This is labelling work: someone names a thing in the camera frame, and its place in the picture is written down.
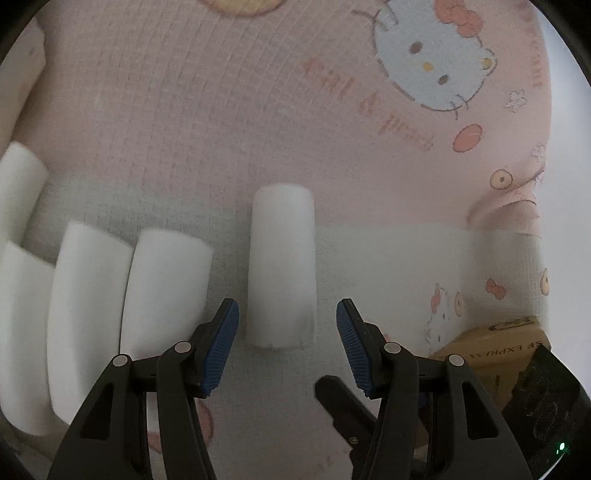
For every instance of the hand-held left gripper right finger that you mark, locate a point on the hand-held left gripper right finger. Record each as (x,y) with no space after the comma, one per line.
(353,350)

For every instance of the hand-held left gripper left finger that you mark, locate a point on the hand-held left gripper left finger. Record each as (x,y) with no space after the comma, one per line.
(220,350)

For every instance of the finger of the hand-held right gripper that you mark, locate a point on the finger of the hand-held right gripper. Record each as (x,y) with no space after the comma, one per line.
(341,406)

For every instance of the brown cardboard box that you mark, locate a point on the brown cardboard box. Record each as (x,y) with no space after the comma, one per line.
(498,350)

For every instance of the white foam block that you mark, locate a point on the white foam block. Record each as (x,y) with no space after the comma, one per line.
(23,332)
(18,194)
(87,300)
(166,286)
(281,267)

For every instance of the pink printed blanket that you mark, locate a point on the pink printed blanket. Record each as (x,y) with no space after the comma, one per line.
(184,115)

